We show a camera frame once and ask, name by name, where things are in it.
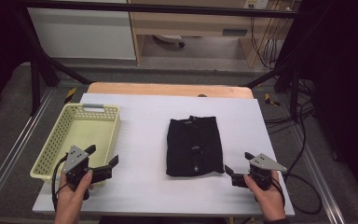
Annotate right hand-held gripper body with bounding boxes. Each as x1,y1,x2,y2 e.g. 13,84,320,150
248,153,288,191

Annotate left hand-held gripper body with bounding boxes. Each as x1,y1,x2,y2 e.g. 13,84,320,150
62,145,91,201

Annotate pale yellow perforated plastic basket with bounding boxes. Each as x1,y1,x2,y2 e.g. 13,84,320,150
30,103,121,188

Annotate black garment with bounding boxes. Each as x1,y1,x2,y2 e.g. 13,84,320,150
166,115,226,177

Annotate person's right hand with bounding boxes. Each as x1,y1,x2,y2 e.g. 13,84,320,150
243,170,287,219

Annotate person's left hand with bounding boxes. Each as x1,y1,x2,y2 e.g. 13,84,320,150
54,169,93,217

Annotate yellow and black floor tape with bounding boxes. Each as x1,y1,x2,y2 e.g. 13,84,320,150
264,92,281,107
63,87,77,105

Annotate wooden table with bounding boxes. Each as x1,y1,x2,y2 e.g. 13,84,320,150
87,81,255,100

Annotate dark curtain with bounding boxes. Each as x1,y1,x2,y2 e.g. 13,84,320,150
282,0,358,200
0,0,32,118

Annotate white cabinet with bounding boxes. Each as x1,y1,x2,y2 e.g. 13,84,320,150
27,0,137,61

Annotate white office chair base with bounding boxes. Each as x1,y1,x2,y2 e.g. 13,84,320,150
153,34,186,49

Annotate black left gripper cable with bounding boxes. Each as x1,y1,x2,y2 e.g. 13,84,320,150
51,154,70,213

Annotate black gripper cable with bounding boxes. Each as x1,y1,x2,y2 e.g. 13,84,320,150
273,172,323,216
51,154,70,213

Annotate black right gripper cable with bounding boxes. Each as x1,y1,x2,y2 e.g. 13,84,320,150
273,172,323,216

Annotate aluminium floor rail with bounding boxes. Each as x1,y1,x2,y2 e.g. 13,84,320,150
292,124,347,224
0,88,56,213

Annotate black floor cables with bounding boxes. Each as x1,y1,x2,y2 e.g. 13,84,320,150
264,77,318,135

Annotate hanging black cable bundle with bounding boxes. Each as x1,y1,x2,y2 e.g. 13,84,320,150
250,15,282,70

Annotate white wall outlet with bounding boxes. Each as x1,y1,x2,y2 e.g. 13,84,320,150
243,0,269,9

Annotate black metal frame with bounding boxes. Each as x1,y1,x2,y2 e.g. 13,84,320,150
12,0,316,118

